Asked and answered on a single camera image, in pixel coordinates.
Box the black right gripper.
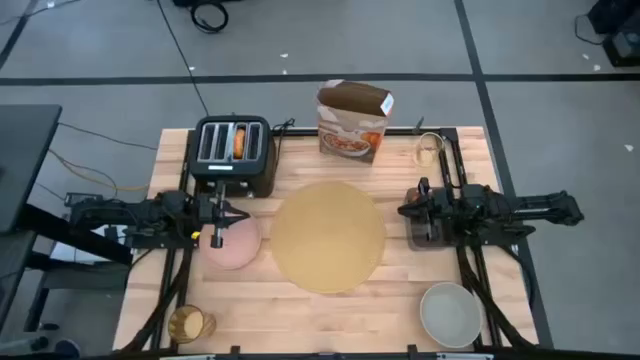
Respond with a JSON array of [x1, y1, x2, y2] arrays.
[[398, 177, 455, 242]]

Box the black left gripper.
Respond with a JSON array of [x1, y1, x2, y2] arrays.
[[197, 180, 251, 250]]

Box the pink round plate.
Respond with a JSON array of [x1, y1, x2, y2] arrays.
[[198, 212, 262, 271]]

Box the orange cereal box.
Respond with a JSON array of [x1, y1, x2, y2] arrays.
[[315, 78, 395, 165]]

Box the grey ceramic bowl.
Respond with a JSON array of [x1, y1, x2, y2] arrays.
[[419, 281, 483, 350]]

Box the amber ribbed drinking glass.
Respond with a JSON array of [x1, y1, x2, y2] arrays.
[[167, 304, 217, 345]]

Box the grey transparent plastic tray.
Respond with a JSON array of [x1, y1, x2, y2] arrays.
[[405, 187, 464, 251]]

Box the black four-slot toaster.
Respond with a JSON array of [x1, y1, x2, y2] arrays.
[[188, 114, 277, 199]]

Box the clear drinking glass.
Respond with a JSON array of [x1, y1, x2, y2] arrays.
[[412, 131, 446, 168]]

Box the round woven yellow placemat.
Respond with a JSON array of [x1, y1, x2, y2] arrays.
[[269, 180, 387, 295]]

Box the white flat sheet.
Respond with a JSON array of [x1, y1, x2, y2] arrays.
[[49, 224, 134, 265]]

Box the black desk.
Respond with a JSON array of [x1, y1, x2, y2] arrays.
[[0, 103, 134, 346]]

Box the black floor equipment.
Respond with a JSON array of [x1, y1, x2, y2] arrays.
[[587, 0, 640, 69]]

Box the black aluminium extrusion frame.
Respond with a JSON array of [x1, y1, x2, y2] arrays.
[[117, 125, 554, 360]]

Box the black toaster power cord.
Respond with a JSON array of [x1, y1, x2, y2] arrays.
[[272, 117, 296, 169]]

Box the yellow floor cable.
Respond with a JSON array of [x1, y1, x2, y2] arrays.
[[47, 148, 151, 194]]

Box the black cable bundle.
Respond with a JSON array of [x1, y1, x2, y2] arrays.
[[122, 247, 196, 352], [457, 244, 536, 350]]

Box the thin black floor cable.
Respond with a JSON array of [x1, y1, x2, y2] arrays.
[[57, 122, 159, 151]]

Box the long black floor cable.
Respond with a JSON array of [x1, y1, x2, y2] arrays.
[[156, 0, 210, 117]]

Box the coiled black floor cable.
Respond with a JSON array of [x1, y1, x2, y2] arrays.
[[189, 2, 230, 35]]

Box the black equipment cable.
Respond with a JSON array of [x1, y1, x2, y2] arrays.
[[573, 13, 609, 47]]

